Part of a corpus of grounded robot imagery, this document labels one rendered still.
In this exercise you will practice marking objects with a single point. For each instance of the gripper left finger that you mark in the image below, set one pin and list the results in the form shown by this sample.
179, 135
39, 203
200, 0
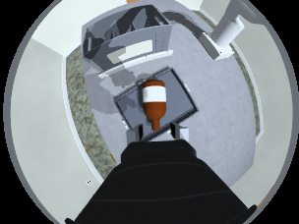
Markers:
135, 134

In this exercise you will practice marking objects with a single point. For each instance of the brown glass bottle with white label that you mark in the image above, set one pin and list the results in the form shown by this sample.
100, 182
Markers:
154, 100

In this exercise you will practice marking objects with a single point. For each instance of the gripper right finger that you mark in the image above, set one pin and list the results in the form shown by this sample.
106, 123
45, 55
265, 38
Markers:
178, 132

